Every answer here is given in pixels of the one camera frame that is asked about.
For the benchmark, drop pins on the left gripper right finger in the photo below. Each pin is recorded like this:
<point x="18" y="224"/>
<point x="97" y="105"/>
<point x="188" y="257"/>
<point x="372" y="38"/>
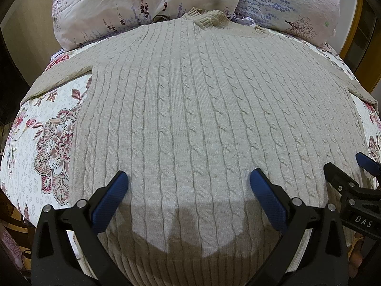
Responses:
<point x="312" y="246"/>

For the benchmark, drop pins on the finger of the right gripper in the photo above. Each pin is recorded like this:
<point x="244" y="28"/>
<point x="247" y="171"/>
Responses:
<point x="341" y="182"/>
<point x="369" y="165"/>

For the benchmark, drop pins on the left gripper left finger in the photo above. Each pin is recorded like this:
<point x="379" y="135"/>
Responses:
<point x="53" y="259"/>

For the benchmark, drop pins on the floral white bedsheet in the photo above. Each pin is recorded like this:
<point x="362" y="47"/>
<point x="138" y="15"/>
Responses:
<point x="38" y="142"/>

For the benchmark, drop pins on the pink floral right pillow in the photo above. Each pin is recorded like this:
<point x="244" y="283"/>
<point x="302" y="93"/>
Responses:
<point x="311" y="20"/>

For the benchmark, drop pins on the pink floral pillow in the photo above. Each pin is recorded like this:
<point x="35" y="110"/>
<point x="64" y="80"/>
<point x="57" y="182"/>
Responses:
<point x="79" y="22"/>
<point x="311" y="20"/>

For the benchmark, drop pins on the pink floral left pillow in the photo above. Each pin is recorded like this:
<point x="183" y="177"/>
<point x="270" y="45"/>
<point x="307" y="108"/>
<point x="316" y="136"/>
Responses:
<point x="79" y="22"/>

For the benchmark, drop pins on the wooden headboard frame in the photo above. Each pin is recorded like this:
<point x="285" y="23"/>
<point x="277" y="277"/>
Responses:
<point x="357" y="40"/>

